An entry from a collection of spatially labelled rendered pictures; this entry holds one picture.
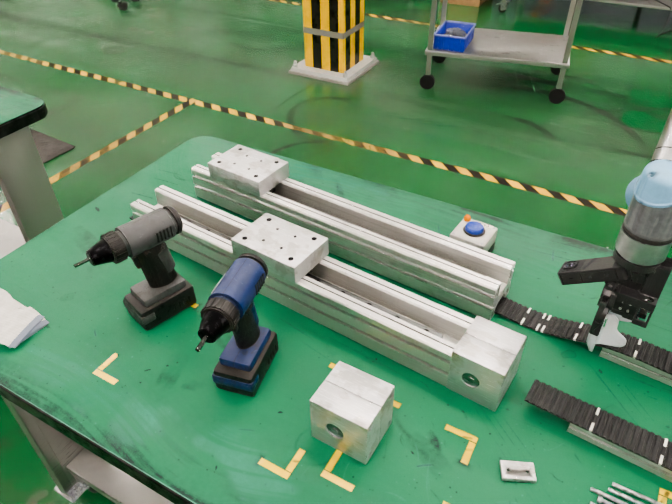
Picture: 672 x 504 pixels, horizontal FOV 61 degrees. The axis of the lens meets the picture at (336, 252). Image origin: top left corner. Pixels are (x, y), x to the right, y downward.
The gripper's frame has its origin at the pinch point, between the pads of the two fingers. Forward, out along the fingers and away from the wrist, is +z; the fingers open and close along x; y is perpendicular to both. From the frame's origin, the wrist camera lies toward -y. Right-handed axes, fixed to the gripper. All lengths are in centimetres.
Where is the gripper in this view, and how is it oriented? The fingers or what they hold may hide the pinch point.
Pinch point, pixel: (592, 333)
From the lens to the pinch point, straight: 115.6
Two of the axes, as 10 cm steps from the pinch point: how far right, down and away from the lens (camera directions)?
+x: 5.6, -5.3, 6.4
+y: 8.3, 3.4, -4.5
